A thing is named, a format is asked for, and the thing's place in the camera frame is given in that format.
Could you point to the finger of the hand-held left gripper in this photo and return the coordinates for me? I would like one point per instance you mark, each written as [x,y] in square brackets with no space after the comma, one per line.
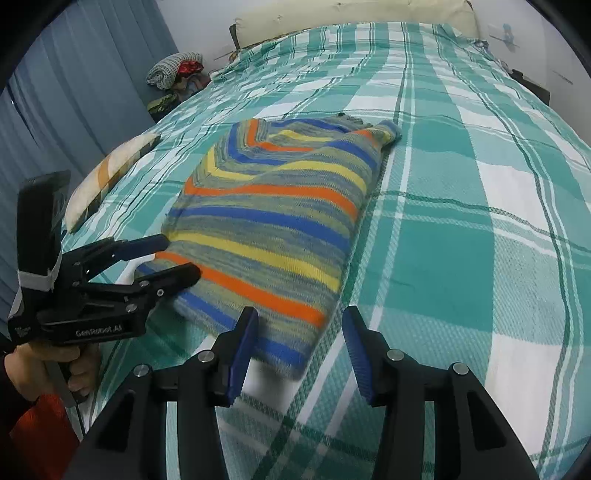
[180,277]
[143,247]

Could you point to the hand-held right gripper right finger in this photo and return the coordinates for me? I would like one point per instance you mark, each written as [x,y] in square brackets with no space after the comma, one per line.
[358,355]

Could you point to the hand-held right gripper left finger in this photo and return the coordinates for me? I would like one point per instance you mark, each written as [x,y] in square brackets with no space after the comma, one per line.
[242,355]

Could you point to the striped knit sweater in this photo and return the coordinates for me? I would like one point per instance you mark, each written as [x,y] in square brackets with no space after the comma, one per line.
[277,221]

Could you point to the person's left forearm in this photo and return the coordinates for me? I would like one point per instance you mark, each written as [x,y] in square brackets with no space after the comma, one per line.
[7,401]

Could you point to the pile of clothes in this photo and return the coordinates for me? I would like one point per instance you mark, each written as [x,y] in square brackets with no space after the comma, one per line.
[166,69]

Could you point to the person's left hand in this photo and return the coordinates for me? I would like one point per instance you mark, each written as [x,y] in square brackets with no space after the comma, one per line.
[27,369]

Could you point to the cream pillow with orange stripe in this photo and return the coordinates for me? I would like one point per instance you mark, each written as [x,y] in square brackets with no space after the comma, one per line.
[106,175]

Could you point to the person's orange clothing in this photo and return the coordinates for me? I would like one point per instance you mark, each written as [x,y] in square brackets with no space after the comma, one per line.
[41,438]

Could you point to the green plaid bed cover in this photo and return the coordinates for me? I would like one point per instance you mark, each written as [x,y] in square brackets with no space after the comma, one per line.
[438,240]

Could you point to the camouflage cloth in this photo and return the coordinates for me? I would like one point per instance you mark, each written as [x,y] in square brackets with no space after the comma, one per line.
[161,102]

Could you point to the blue curtain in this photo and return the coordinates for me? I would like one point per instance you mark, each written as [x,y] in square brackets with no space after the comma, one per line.
[69,92]

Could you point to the red cloth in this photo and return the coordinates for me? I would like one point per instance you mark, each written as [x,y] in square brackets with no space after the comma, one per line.
[189,68]

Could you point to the cream mattress edge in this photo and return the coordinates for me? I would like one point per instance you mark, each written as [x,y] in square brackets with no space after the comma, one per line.
[346,14]

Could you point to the dark bedside object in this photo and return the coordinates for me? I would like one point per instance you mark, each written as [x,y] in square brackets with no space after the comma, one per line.
[531,85]

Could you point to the blue wall sticker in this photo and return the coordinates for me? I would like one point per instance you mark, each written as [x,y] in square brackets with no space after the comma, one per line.
[507,34]

